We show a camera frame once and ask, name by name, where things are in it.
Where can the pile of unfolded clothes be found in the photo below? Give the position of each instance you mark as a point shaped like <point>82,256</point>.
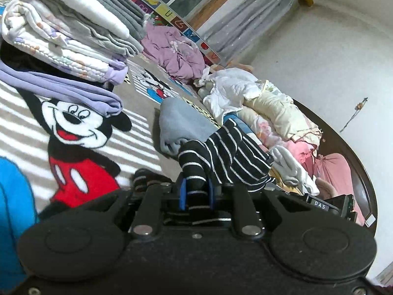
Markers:
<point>271,115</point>

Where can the black white striped shirt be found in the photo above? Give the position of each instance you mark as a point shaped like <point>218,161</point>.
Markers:
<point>228,156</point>

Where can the stack folded clothes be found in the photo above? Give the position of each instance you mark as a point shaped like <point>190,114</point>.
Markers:
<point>25,73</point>
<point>292,173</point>

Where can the right stack folded clothes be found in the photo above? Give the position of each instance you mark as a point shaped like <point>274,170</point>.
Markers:
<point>292,173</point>

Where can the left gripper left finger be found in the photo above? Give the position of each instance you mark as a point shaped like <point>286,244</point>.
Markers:
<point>158,207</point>

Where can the grey folded garment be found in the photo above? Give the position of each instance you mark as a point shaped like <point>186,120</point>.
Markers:
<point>181,121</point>

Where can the Mickey Mouse brown blanket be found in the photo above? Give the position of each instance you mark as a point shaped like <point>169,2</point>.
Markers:
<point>57,155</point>

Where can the purple floral duvet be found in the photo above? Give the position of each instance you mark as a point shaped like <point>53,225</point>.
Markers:
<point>172,52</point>

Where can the left stack folded clothes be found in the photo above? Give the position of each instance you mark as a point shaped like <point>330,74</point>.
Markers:
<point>25,73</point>

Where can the pink pillow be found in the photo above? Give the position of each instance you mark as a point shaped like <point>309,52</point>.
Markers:
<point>332,175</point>

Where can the grey curtain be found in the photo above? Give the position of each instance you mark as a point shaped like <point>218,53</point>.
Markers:
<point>230,27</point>

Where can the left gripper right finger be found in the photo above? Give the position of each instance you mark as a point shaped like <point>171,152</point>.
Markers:
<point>244,221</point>

